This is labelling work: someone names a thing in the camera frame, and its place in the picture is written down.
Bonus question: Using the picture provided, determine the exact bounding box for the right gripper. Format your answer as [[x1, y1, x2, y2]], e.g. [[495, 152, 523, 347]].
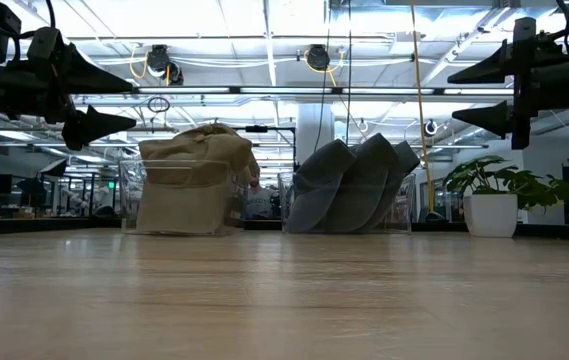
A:
[[446, 17, 568, 151]]

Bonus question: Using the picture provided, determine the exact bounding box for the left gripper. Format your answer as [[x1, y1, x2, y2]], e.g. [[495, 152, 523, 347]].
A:
[[0, 27, 138, 151]]

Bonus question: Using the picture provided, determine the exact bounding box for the narrow clear plastic bin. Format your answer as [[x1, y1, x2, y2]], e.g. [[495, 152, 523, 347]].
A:
[[118, 158, 248, 236]]

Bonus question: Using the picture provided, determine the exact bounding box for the green plant in white pot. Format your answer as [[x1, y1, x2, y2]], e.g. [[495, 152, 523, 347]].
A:
[[442, 154, 569, 239]]

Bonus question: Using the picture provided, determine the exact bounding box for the wide clear plastic bin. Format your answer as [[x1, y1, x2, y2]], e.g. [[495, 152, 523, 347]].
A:
[[277, 171, 417, 235]]

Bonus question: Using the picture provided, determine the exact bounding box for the white building pillar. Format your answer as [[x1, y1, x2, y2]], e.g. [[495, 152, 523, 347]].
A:
[[296, 102, 335, 166]]

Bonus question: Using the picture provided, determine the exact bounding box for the long ceiling light strip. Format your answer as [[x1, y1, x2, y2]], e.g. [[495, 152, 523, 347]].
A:
[[71, 85, 515, 97]]

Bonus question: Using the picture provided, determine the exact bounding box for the person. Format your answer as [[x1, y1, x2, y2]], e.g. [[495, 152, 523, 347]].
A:
[[246, 174, 279, 221]]

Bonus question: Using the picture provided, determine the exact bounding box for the yellow cable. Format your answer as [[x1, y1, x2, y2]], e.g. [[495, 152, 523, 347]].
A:
[[410, 0, 445, 222]]

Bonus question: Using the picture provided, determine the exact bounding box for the black ceiling cable reel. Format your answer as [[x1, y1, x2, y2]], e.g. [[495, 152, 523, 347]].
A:
[[306, 43, 331, 72], [146, 43, 185, 86]]

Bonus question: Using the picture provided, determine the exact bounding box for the black aluminium table frame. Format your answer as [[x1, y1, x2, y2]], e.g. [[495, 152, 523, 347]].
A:
[[0, 215, 569, 242]]

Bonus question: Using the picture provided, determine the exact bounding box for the black background rig frame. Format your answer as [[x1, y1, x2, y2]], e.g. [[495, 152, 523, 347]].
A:
[[233, 124, 298, 174]]

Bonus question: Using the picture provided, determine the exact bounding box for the black hanging cable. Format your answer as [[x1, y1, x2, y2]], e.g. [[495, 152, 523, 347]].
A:
[[312, 19, 332, 151]]

